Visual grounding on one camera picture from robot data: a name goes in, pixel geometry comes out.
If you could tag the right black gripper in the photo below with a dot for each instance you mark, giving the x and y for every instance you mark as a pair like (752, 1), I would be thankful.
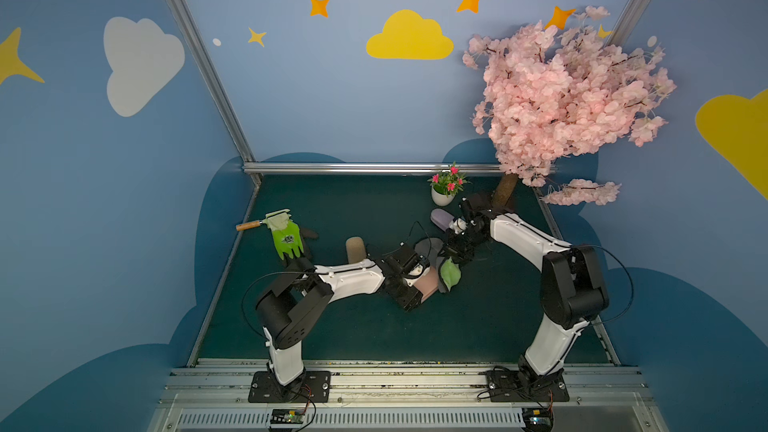
(459, 246)

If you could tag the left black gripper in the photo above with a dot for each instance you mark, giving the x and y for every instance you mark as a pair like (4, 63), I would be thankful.
(405, 279)

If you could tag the pink eyeglass case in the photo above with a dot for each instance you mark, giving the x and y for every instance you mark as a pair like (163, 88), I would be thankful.
(428, 284)

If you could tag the grey green microfibre cloth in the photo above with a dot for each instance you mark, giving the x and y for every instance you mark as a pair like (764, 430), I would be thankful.
(437, 253)

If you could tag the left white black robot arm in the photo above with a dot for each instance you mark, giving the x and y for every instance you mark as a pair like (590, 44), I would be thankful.
(292, 305)

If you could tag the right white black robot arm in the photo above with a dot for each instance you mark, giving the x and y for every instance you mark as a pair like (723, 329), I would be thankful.
(572, 291)

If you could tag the purple eyeglass case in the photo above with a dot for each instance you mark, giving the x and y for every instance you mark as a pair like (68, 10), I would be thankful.
(442, 219)

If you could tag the beige cork eyeglass case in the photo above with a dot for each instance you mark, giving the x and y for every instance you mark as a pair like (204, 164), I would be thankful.
(355, 250)

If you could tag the small potted pink flowers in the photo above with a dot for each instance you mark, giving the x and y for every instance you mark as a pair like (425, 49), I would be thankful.
(446, 184)

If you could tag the green black work glove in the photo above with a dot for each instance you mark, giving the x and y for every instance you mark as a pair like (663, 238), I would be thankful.
(290, 241)

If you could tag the pink cherry blossom tree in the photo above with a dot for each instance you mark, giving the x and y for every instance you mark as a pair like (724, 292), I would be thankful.
(557, 90)

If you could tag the right green circuit board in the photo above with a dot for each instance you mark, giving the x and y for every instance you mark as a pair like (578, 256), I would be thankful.
(537, 420)

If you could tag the wooden handled garden trowel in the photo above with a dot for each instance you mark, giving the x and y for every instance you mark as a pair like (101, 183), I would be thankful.
(277, 220)

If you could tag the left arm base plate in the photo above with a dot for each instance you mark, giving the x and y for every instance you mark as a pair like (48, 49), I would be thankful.
(313, 385)

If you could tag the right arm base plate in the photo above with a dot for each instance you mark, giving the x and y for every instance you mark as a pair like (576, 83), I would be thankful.
(506, 385)

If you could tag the aluminium front rail frame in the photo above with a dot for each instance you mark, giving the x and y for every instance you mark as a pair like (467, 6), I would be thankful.
(402, 396)

